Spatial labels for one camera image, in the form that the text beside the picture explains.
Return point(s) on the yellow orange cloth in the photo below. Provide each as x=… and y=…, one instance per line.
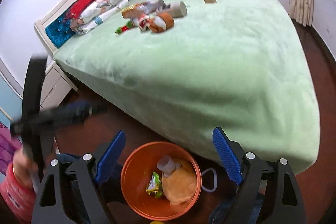
x=181, y=185

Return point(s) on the white blue folded quilt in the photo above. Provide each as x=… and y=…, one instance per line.
x=85, y=28

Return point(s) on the light blue plastic cup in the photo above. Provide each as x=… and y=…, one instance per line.
x=167, y=166

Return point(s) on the beige paper cup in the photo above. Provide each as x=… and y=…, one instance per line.
x=177, y=9

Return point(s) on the red folded blanket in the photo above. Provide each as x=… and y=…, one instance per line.
x=77, y=8

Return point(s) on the orange white knit sock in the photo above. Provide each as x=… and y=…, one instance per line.
x=161, y=23

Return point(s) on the red green candy wrapper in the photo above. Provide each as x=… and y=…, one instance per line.
x=120, y=30

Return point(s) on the red white paper cup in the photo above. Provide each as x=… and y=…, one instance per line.
x=142, y=22

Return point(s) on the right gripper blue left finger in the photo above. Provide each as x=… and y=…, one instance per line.
x=107, y=156

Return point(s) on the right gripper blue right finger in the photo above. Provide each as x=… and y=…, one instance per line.
x=230, y=161

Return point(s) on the silver crumpled wrapper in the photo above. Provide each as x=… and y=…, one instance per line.
x=154, y=6

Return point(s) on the brown yellow snack bag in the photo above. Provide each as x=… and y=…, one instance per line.
x=133, y=11

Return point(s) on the white bed headboard blue padding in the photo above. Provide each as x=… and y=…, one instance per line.
x=40, y=26

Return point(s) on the green yellow snack wrapper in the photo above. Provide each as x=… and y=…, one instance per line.
x=155, y=186

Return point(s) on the left hand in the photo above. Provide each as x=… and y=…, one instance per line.
x=23, y=167

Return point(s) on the white nightstand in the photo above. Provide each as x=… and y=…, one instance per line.
x=56, y=86

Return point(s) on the green bed blanket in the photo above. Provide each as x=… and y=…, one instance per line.
x=234, y=64

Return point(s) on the orange plastic trash bucket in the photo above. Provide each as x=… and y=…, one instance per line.
x=136, y=174

